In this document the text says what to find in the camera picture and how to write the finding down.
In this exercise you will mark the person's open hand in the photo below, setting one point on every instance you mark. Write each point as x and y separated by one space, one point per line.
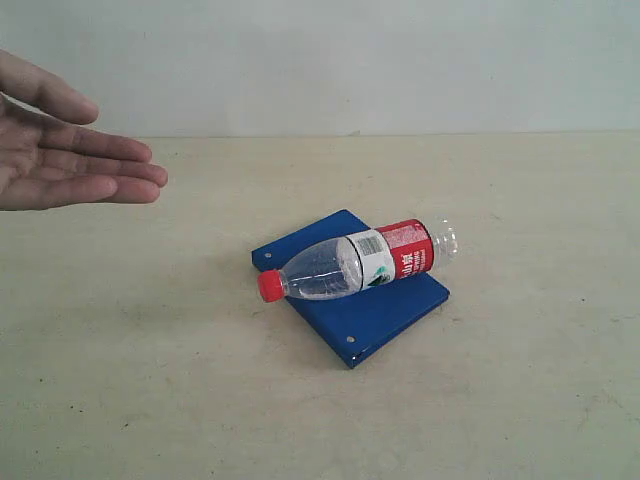
49 156

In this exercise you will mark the plastic water bottle red label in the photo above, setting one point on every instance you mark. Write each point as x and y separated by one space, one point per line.
346 265

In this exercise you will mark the blue ring binder notebook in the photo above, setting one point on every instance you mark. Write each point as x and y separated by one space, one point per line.
354 326

